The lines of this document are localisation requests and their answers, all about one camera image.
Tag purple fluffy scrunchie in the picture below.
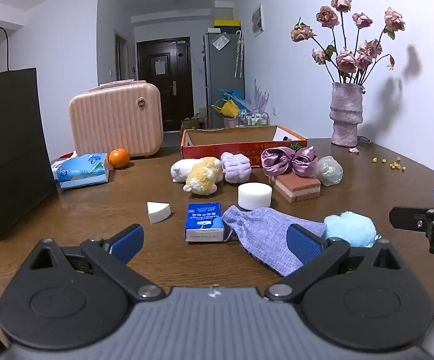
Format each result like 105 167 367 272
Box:
221 152 252 184

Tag purple knit drawstring pouch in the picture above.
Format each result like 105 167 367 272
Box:
222 205 327 277

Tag black paper bag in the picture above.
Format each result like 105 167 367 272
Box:
0 26 58 241

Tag wire cart with bottles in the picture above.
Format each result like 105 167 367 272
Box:
237 109 269 127

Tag brown floor cardboard box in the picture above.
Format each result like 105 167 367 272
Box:
181 117 206 131

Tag white round sponge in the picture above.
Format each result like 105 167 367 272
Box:
238 182 273 211

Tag white plush toy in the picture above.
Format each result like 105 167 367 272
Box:
170 157 203 184

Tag blue wet wipes pack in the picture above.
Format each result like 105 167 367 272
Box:
56 152 110 189

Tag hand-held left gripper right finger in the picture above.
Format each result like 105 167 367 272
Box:
263 224 407 303

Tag orange fruit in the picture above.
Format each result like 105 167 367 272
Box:
108 148 131 169

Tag hanging folded umbrella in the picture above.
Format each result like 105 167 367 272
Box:
234 30 245 78

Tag scattered yellow crumbs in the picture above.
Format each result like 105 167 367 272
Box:
371 155 406 172

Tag blue plastic stool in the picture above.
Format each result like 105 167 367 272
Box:
217 89 246 102

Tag yellow plush toy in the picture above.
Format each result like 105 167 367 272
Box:
184 157 224 196

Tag white wedge sponge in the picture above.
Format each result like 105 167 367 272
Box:
147 201 171 225

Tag side door frame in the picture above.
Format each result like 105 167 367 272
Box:
114 30 128 83

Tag orange cardboard box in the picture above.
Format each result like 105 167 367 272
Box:
180 125 308 168

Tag pink ribbed suitcase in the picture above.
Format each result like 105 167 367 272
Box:
69 80 164 158

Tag purple coral wall decor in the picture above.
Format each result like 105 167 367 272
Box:
254 79 270 111

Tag light blue plush ball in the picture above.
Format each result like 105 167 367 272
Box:
323 211 381 248

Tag orange layered scouring sponge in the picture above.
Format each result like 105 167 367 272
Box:
270 173 321 203

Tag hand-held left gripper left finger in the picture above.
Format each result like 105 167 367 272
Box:
22 224 166 303

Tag purple satin bow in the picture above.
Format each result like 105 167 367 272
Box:
261 146 318 178

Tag dark brown entrance door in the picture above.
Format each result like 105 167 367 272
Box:
137 37 195 133

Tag grey refrigerator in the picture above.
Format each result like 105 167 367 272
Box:
203 30 246 128

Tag blue tissue packet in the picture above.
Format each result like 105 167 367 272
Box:
184 202 225 242

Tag white electrical panel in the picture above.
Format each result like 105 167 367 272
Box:
252 4 265 38

